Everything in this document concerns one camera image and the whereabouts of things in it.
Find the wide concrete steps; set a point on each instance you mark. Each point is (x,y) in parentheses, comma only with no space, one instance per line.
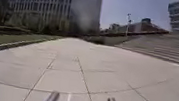
(175,48)

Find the low green hedge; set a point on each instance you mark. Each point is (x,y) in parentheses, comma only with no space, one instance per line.
(3,29)

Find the concrete kerb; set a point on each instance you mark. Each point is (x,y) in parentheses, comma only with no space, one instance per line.
(7,45)

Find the row of small trees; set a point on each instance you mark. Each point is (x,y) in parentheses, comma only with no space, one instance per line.
(31,21)

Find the lamp post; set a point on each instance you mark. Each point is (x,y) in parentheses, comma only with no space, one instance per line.
(127,25)

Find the pale concrete slab plaza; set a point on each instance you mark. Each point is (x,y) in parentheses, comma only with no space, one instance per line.
(85,62)

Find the low brown building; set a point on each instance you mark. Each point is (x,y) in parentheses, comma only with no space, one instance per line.
(144,26)

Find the large curved grey building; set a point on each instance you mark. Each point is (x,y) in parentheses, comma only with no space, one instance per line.
(47,3)

